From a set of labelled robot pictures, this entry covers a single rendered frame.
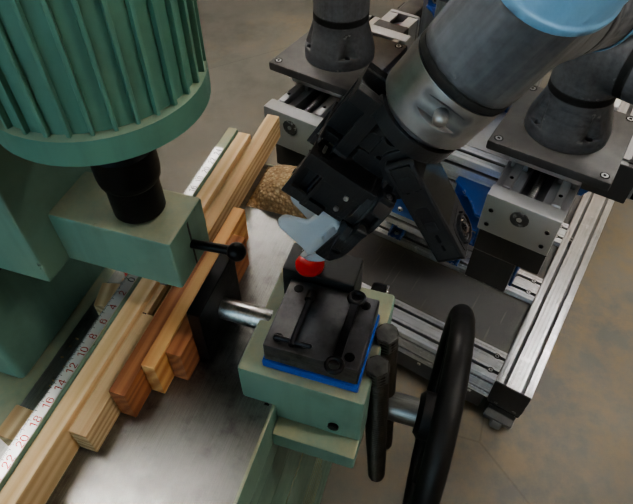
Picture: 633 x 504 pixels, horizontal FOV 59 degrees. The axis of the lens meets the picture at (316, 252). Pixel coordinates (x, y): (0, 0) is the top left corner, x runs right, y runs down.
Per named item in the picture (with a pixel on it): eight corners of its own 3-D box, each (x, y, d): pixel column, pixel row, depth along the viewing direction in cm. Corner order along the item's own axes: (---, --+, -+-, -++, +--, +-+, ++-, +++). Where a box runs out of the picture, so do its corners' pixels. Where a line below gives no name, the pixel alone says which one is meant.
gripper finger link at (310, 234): (265, 229, 56) (308, 178, 49) (314, 260, 57) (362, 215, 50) (253, 251, 54) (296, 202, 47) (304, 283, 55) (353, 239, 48)
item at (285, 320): (357, 393, 55) (361, 365, 51) (253, 363, 57) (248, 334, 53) (387, 291, 63) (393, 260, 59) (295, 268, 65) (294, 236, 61)
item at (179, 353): (189, 381, 63) (180, 356, 59) (174, 376, 63) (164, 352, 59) (249, 264, 74) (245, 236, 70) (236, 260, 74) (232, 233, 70)
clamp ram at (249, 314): (260, 376, 62) (253, 332, 56) (199, 358, 64) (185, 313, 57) (287, 312, 68) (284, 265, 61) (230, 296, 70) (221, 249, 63)
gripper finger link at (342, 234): (323, 226, 53) (373, 176, 47) (338, 236, 54) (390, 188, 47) (307, 263, 50) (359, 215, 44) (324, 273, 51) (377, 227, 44)
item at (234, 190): (97, 452, 57) (85, 437, 54) (80, 446, 58) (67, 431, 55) (280, 136, 91) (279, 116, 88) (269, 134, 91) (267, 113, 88)
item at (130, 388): (136, 418, 60) (124, 396, 56) (120, 412, 60) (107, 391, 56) (220, 267, 73) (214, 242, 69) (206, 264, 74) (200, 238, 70)
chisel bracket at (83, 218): (185, 298, 60) (169, 245, 53) (71, 267, 62) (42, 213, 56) (214, 248, 64) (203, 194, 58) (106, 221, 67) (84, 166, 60)
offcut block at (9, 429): (36, 457, 67) (23, 444, 64) (8, 446, 68) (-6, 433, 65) (56, 428, 69) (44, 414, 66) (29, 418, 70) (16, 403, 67)
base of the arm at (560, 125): (539, 96, 112) (555, 50, 105) (617, 121, 107) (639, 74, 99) (512, 136, 104) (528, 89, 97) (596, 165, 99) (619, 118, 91)
